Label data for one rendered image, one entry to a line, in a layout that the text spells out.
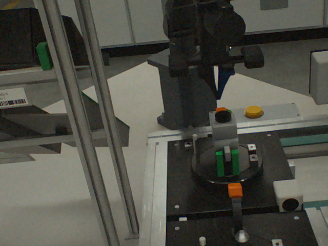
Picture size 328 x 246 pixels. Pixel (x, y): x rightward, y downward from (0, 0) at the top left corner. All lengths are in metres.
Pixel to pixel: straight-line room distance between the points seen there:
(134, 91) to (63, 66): 0.94
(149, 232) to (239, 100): 0.66
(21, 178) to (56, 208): 0.18
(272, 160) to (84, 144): 0.43
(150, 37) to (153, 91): 2.52
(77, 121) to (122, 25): 3.40
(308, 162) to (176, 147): 0.28
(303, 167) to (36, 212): 0.60
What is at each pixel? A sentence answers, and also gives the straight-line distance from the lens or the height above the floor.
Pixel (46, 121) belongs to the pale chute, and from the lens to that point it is 0.79.
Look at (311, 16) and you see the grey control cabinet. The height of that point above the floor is 0.21.
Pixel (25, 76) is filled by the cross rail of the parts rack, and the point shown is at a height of 1.31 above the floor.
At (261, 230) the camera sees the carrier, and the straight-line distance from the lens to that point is 0.78.
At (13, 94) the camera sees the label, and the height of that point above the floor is 1.29.
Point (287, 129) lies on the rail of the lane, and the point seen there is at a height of 0.96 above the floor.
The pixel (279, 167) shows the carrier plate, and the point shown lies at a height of 0.97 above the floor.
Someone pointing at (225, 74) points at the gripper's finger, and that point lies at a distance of 0.90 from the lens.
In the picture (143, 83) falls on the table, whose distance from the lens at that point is 1.54.
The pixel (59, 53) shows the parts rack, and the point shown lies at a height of 1.33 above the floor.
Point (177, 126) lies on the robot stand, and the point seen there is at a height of 0.88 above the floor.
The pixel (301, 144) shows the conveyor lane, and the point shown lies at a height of 0.95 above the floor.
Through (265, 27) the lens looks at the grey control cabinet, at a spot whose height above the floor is 0.16.
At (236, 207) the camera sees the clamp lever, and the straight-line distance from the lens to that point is 0.71.
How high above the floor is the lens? 1.52
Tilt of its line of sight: 31 degrees down
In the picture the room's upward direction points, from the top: 9 degrees counter-clockwise
